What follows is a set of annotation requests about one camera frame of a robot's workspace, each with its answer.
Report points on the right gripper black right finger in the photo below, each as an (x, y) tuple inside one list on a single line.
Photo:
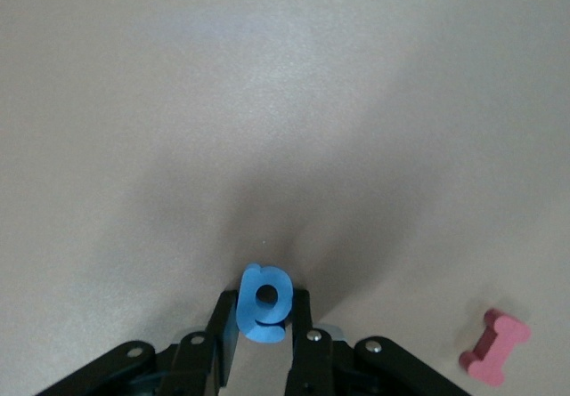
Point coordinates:
[(311, 369)]

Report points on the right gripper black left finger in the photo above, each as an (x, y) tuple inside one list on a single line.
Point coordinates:
[(196, 369)]

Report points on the blue foam letter a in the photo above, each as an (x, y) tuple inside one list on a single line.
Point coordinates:
[(249, 280)]

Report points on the red foam letter I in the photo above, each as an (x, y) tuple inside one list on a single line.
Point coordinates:
[(499, 351)]

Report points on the brown paper table cover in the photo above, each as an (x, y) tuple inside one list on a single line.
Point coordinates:
[(285, 102)]

